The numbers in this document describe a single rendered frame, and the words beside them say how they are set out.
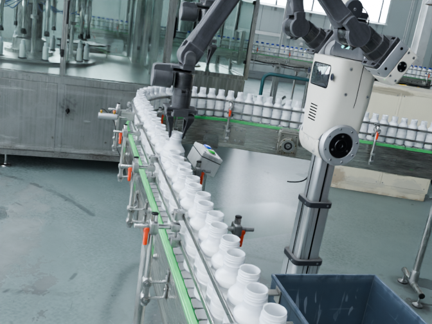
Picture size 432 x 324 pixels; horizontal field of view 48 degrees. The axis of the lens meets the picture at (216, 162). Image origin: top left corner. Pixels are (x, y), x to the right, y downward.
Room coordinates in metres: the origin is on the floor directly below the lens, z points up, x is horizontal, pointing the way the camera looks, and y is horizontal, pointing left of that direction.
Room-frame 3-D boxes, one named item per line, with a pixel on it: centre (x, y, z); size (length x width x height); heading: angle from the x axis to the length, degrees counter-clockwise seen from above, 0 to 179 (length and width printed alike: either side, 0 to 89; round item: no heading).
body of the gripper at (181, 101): (1.48, 0.13, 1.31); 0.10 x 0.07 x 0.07; 107
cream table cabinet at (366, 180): (5.50, -1.82, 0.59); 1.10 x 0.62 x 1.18; 89
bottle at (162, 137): (1.58, 0.18, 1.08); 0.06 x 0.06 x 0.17
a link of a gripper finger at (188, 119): (1.48, 0.13, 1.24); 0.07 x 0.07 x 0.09; 17
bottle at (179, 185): (1.25, 0.08, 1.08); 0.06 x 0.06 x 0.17
